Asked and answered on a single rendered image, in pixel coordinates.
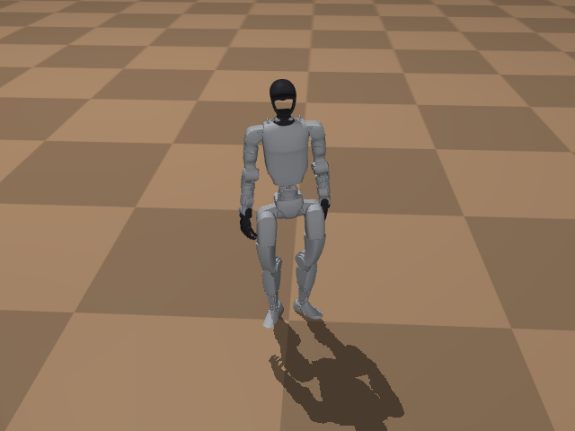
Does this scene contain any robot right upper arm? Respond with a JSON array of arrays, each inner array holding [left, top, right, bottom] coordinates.
[[243, 125, 263, 181]]

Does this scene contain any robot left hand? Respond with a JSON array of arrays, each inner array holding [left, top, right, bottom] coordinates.
[[321, 198, 330, 220]]

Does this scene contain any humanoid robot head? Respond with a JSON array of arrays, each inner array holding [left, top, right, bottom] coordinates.
[[270, 79, 296, 126]]

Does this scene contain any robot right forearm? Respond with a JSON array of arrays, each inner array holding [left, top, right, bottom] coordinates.
[[239, 168, 255, 216]]

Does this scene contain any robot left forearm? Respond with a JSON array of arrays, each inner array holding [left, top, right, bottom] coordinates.
[[315, 160, 331, 205]]

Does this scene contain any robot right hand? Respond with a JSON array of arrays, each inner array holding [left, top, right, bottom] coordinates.
[[240, 208, 257, 240]]

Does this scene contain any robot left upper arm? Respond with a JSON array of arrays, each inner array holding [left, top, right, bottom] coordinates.
[[305, 120, 328, 175]]

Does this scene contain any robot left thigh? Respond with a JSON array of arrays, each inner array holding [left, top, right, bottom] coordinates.
[[295, 199, 326, 269]]

